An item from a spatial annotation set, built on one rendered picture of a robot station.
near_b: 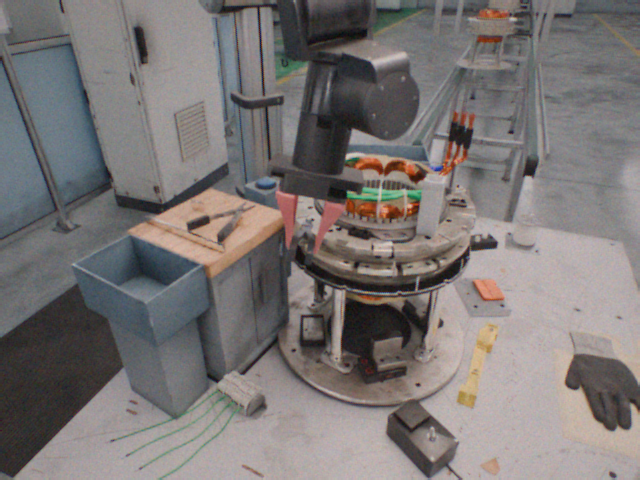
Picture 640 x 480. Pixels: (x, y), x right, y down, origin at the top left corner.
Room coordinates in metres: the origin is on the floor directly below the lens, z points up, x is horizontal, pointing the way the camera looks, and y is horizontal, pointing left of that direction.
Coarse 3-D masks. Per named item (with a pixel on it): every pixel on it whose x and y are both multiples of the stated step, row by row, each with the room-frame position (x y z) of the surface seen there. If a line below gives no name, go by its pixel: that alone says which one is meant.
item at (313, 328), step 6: (306, 318) 0.69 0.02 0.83; (312, 318) 0.69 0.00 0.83; (318, 318) 0.67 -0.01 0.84; (306, 324) 0.67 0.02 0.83; (312, 324) 0.66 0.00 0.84; (318, 324) 0.66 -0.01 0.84; (306, 330) 0.65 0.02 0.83; (312, 330) 0.64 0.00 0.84; (318, 330) 0.64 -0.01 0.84; (306, 336) 0.63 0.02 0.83; (312, 336) 0.64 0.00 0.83; (318, 336) 0.64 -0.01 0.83
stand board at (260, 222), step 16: (208, 192) 0.79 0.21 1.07; (176, 208) 0.72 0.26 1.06; (208, 208) 0.72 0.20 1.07; (224, 208) 0.72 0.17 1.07; (256, 208) 0.73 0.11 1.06; (144, 224) 0.66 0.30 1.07; (176, 224) 0.67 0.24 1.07; (208, 224) 0.66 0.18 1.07; (224, 224) 0.67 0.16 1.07; (256, 224) 0.67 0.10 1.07; (272, 224) 0.67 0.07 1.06; (160, 240) 0.61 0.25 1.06; (176, 240) 0.61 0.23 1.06; (224, 240) 0.61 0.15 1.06; (240, 240) 0.61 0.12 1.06; (256, 240) 0.63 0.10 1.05; (192, 256) 0.57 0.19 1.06; (208, 256) 0.57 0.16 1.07; (224, 256) 0.57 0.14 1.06; (240, 256) 0.60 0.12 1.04; (208, 272) 0.54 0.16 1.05
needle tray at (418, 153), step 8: (352, 144) 1.07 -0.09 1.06; (352, 152) 1.07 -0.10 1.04; (360, 152) 1.06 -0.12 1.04; (368, 152) 1.06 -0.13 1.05; (376, 152) 1.06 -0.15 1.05; (384, 152) 1.06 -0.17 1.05; (392, 152) 1.06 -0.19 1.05; (400, 152) 1.05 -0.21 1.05; (408, 152) 1.05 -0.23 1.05; (416, 152) 1.05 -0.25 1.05; (424, 152) 1.03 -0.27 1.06; (416, 160) 1.05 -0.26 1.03; (424, 160) 1.01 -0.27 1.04
